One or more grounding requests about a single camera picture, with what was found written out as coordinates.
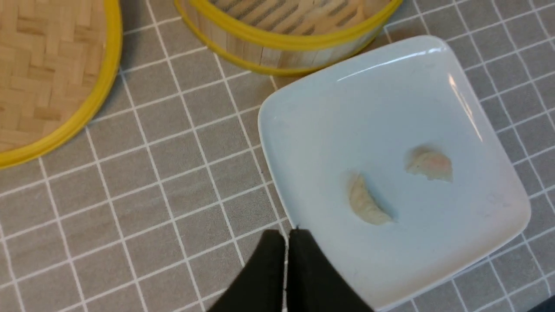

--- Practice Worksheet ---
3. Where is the pale white dumpling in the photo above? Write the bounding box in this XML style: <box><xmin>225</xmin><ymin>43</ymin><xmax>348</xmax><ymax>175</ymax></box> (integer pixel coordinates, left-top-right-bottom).
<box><xmin>348</xmin><ymin>172</ymin><xmax>394</xmax><ymax>226</ymax></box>

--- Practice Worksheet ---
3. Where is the bamboo steamer basket yellow rim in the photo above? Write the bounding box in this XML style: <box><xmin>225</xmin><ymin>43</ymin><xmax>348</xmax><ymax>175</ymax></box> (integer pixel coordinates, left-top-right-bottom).
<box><xmin>174</xmin><ymin>0</ymin><xmax>402</xmax><ymax>76</ymax></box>

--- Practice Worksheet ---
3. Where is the pale pinkish dumpling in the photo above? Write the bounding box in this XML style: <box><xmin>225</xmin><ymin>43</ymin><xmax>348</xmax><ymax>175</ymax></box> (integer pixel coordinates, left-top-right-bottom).
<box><xmin>405</xmin><ymin>149</ymin><xmax>453</xmax><ymax>182</ymax></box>

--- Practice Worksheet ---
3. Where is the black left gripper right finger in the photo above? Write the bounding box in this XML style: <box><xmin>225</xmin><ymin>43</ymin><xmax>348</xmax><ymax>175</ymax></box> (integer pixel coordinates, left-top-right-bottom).
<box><xmin>287</xmin><ymin>229</ymin><xmax>373</xmax><ymax>312</ymax></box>

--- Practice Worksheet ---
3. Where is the bamboo steamer lid yellow rim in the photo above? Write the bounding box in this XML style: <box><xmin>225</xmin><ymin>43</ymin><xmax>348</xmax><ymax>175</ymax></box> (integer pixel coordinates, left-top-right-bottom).
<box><xmin>0</xmin><ymin>0</ymin><xmax>123</xmax><ymax>169</ymax></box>

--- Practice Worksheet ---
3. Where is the grey checked tablecloth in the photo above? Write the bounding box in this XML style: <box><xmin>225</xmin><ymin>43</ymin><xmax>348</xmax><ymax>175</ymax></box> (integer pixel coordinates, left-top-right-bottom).
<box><xmin>0</xmin><ymin>0</ymin><xmax>555</xmax><ymax>312</ymax></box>

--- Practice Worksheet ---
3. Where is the white square plate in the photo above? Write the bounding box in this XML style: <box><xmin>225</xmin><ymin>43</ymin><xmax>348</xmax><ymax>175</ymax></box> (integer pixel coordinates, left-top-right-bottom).
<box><xmin>258</xmin><ymin>36</ymin><xmax>531</xmax><ymax>311</ymax></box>

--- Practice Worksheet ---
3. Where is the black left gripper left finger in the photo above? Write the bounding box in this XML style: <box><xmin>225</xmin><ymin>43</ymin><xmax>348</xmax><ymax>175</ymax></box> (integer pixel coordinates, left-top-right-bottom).
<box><xmin>209</xmin><ymin>230</ymin><xmax>286</xmax><ymax>312</ymax></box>

